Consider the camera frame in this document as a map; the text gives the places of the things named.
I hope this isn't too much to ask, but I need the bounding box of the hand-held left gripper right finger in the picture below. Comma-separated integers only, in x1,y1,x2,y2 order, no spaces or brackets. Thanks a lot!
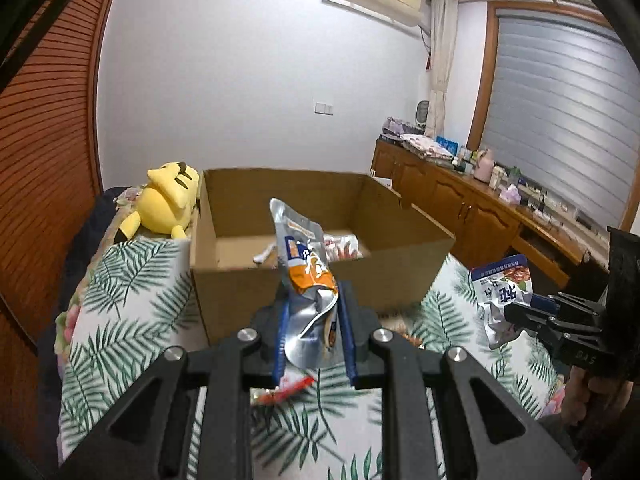
336,281,583,480

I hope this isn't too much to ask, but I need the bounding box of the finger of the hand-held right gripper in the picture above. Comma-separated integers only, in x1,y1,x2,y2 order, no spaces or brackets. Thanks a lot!
502,302,557,337
530,291,609,317

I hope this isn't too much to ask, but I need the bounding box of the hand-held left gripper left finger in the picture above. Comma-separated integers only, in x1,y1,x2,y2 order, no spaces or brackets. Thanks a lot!
55,302,289,480

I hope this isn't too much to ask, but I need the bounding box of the white blue snack packet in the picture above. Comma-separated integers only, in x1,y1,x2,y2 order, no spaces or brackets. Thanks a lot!
469,254,534,351

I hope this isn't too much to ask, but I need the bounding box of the brown cardboard box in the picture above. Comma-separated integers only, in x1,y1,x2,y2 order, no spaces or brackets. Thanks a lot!
189,168,457,347

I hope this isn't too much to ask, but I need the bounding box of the silver orange snack packet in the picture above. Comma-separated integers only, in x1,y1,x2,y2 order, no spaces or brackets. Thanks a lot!
268,197,342,369

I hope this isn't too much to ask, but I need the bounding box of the person's right hand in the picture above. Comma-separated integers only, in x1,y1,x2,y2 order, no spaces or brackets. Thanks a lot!
562,365,632,432

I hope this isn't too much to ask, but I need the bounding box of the brown red snack packet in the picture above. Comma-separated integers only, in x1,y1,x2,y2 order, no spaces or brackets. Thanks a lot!
254,374,317,407

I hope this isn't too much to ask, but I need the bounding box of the large white red-label snack packet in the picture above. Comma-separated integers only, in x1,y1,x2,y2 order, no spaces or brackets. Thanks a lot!
320,233,362,262

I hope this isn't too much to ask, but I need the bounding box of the wooden cabinet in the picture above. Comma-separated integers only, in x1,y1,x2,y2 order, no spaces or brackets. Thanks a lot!
370,137,610,292

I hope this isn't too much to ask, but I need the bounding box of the pink thermos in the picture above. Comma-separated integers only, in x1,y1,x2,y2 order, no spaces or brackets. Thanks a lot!
473,148,496,182

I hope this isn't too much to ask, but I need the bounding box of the green leaf print cloth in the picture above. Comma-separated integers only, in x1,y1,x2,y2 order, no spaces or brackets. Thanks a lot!
58,237,562,480

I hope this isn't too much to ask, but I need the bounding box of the yellow plush toy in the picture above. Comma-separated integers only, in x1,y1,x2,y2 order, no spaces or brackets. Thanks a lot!
114,161,201,245

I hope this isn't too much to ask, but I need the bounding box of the folded floral cloth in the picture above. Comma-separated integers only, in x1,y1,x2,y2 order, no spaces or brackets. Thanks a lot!
400,132,454,162

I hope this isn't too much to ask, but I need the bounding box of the floral blanket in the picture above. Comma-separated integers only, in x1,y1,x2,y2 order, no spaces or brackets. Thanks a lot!
54,187,147,357

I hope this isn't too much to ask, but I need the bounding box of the purple wrapped pack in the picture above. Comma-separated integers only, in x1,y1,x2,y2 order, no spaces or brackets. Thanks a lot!
382,117,420,139

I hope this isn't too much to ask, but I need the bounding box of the cream curtain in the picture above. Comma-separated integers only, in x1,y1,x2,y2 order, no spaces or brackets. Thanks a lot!
424,0,459,137

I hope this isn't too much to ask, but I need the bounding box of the wooden louvered wardrobe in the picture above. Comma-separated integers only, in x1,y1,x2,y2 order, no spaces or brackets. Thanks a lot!
0,0,128,461

